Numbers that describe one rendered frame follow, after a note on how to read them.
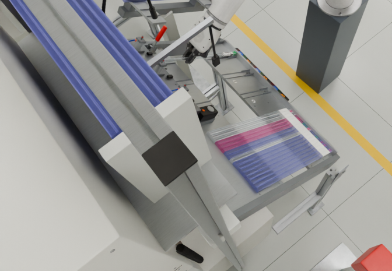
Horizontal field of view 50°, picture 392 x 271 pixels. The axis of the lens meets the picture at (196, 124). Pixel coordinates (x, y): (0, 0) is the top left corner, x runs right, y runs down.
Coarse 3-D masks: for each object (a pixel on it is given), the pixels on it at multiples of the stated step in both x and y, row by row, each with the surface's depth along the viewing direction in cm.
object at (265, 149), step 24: (264, 120) 150; (288, 120) 158; (216, 144) 127; (240, 144) 132; (264, 144) 139; (288, 144) 146; (312, 144) 154; (240, 168) 123; (264, 168) 129; (288, 168) 135
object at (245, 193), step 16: (160, 48) 153; (176, 64) 151; (176, 80) 143; (192, 96) 141; (208, 128) 132; (208, 144) 126; (224, 160) 124; (224, 176) 119; (240, 176) 122; (240, 192) 117; (256, 192) 121
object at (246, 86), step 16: (224, 48) 179; (208, 64) 164; (224, 64) 168; (240, 64) 176; (224, 80) 161; (240, 80) 165; (256, 80) 172; (240, 96) 157; (256, 96) 162; (272, 96) 169; (256, 112) 154; (320, 160) 151
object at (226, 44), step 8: (224, 40) 181; (232, 48) 179; (240, 56) 177; (248, 64) 175; (256, 72) 173; (264, 80) 171; (272, 88) 169; (280, 96) 168; (288, 104) 166; (296, 112) 164; (304, 120) 163; (312, 128) 161; (320, 136) 159; (328, 144) 158; (336, 152) 156
